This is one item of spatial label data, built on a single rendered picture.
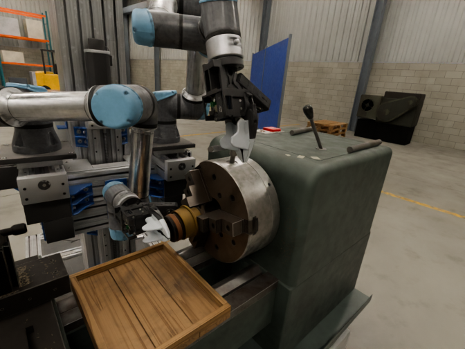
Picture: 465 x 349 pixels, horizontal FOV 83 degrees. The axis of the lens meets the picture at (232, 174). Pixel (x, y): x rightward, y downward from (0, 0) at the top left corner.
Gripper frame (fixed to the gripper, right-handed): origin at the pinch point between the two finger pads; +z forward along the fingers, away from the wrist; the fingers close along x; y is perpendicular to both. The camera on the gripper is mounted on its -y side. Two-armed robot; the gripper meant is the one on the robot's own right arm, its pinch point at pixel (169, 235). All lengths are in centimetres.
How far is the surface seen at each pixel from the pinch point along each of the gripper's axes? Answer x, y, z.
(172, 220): 3.0, -1.8, -1.5
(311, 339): -54, -49, 21
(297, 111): -70, -982, -653
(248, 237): 0.0, -16.4, 12.3
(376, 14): 275, -973, -395
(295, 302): -28.5, -35.2, 18.7
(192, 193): 6.9, -10.5, -6.0
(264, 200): 8.2, -23.2, 10.5
